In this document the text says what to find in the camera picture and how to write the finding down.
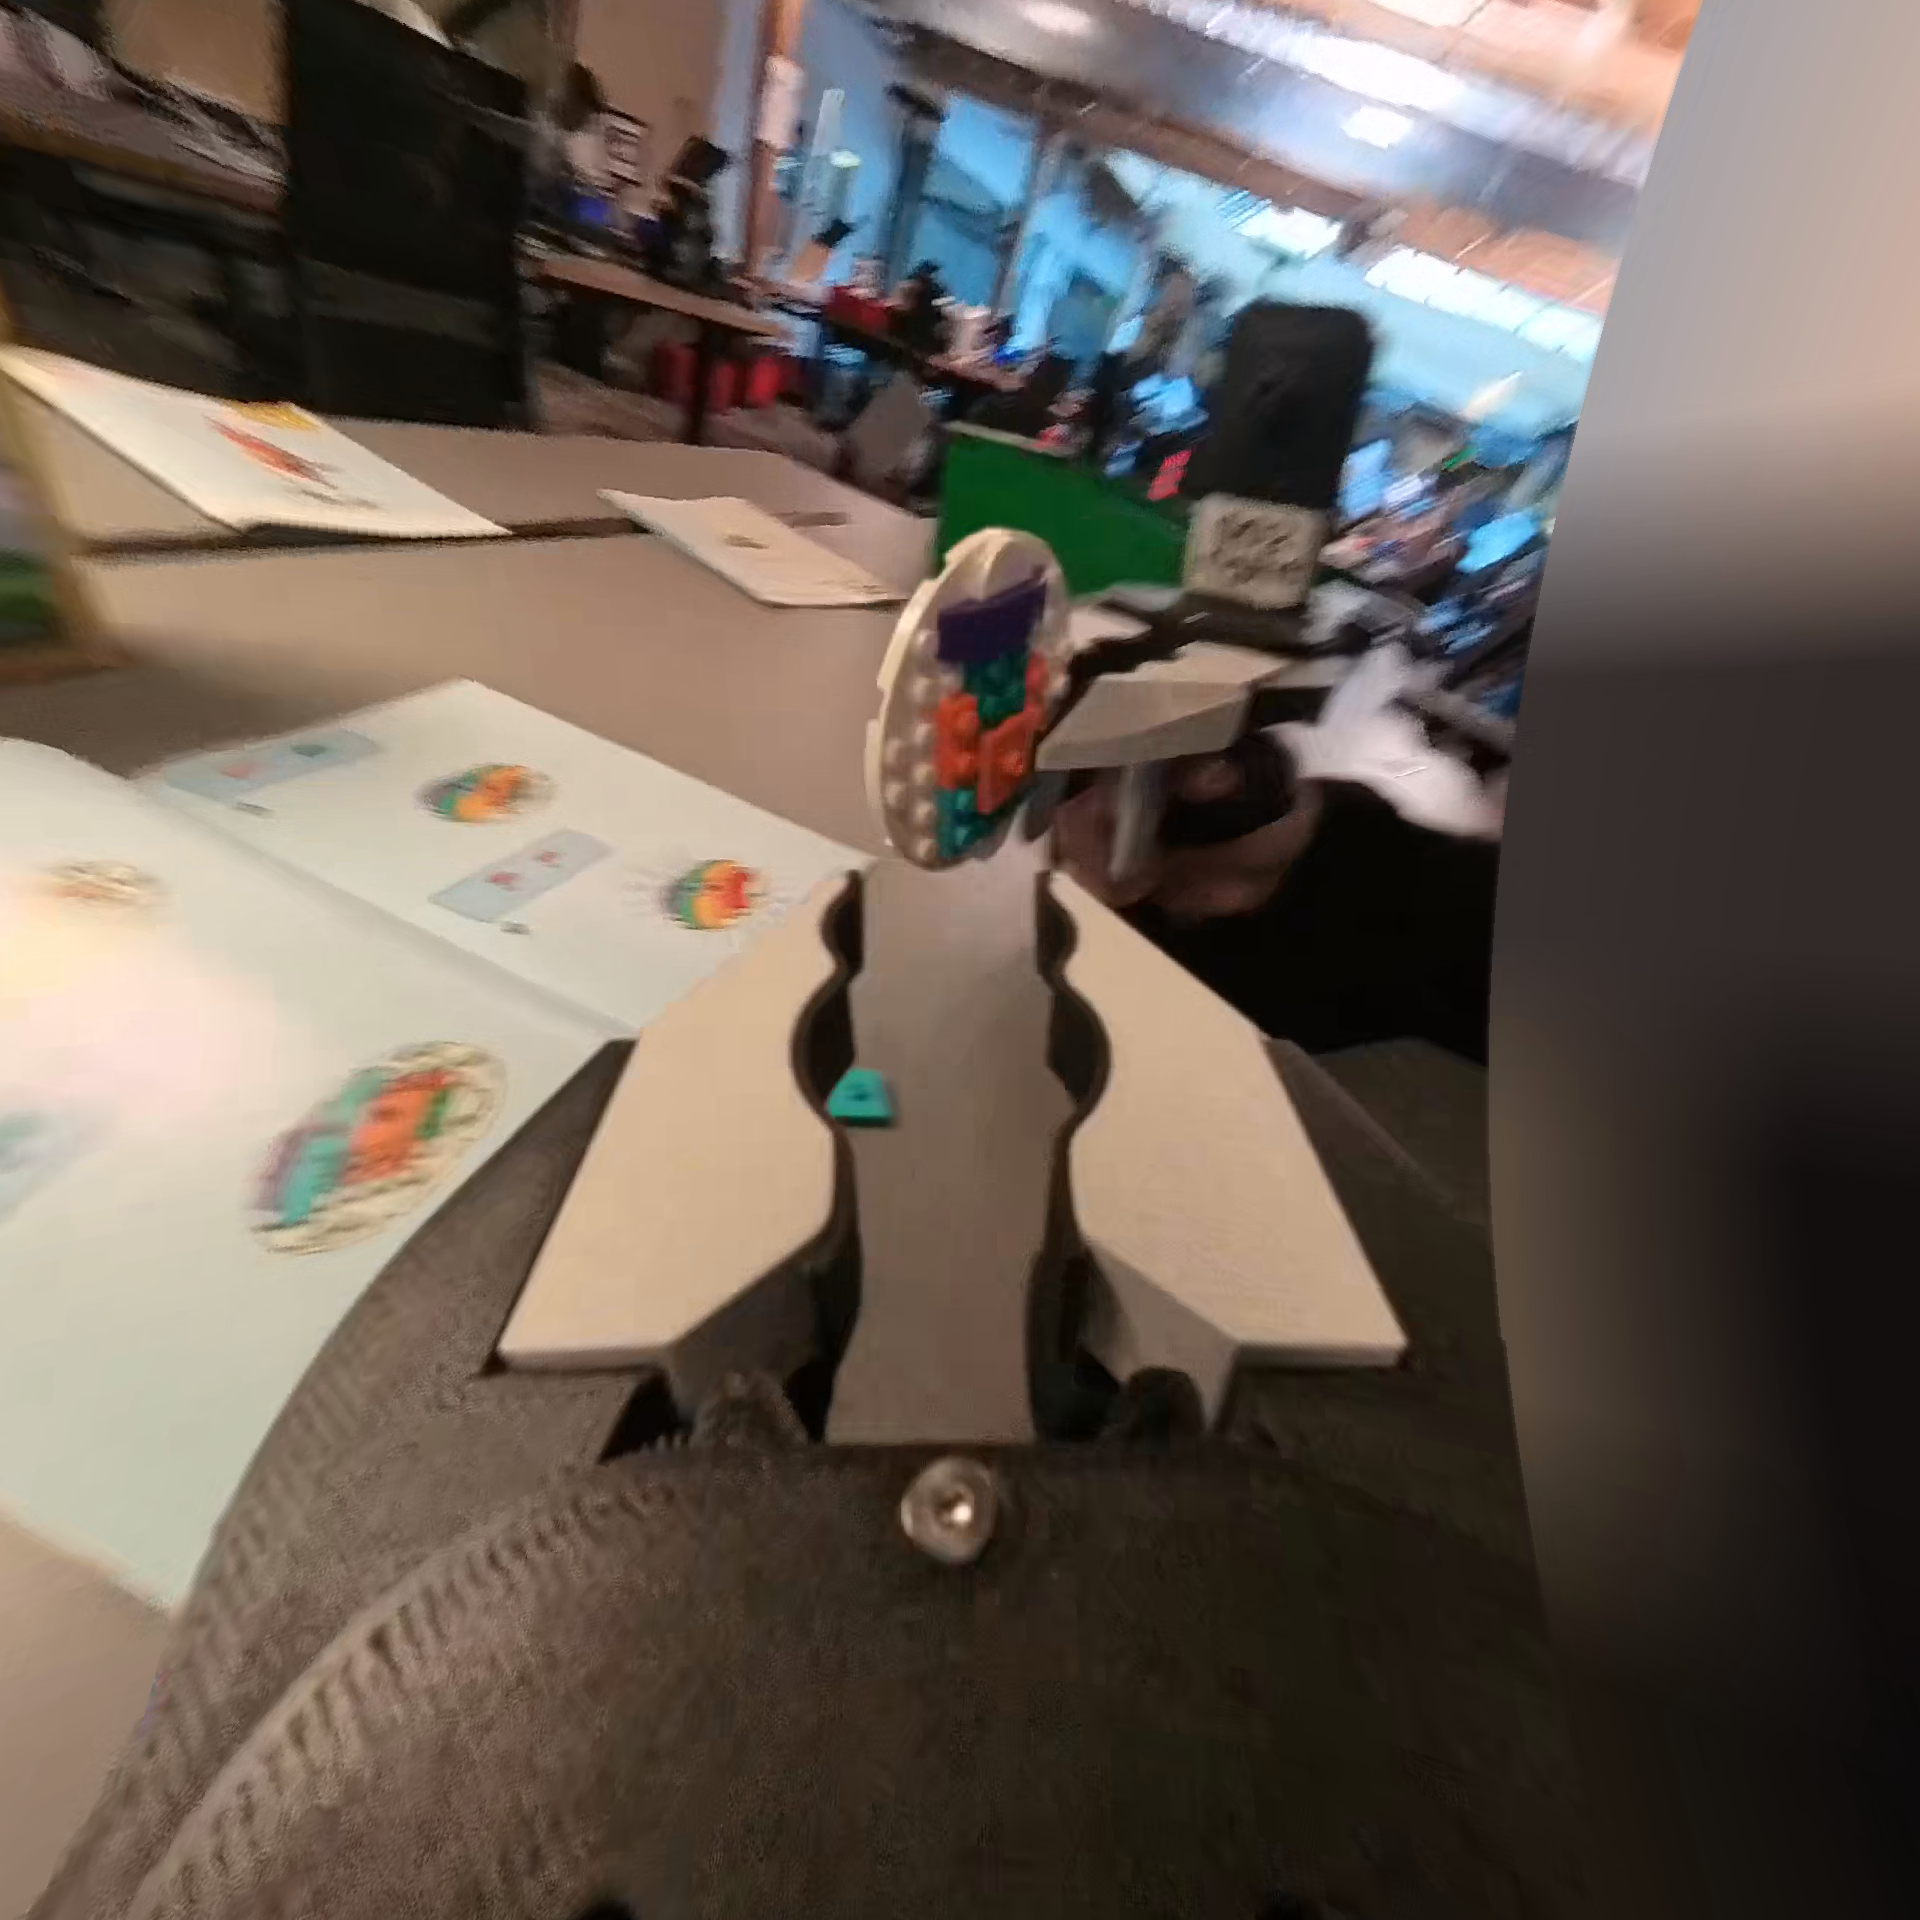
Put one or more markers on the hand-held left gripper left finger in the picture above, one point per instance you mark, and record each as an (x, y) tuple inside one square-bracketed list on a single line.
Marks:
[(706, 1201)]

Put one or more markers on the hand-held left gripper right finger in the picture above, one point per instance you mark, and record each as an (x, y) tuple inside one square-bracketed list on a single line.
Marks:
[(1202, 1201)]

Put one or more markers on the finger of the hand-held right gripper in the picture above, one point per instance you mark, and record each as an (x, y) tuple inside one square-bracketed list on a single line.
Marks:
[(1155, 721), (1126, 617)]

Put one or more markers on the round white lego plate assembly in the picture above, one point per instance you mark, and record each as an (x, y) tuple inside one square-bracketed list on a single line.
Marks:
[(975, 721)]

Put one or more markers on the teal lego brick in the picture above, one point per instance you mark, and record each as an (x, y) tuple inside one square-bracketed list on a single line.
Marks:
[(863, 1102)]

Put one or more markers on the person's right forearm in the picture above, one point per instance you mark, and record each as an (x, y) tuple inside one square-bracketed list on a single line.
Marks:
[(1349, 930)]

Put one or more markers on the person's right hand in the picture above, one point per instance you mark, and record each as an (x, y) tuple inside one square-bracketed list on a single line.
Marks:
[(1231, 826)]

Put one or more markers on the green plastic bin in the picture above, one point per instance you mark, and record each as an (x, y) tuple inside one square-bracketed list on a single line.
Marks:
[(1080, 510)]

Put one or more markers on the small folded white booklet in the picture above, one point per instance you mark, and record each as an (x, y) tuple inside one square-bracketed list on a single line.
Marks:
[(750, 546)]

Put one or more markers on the open light blue instruction booklet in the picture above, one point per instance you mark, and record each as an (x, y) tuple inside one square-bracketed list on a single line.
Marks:
[(375, 840)]

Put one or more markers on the black cabinet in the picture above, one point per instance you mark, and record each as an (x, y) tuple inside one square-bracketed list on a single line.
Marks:
[(406, 224)]

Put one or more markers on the closed booklet with red picture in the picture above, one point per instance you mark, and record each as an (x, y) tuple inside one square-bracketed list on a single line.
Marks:
[(226, 452)]

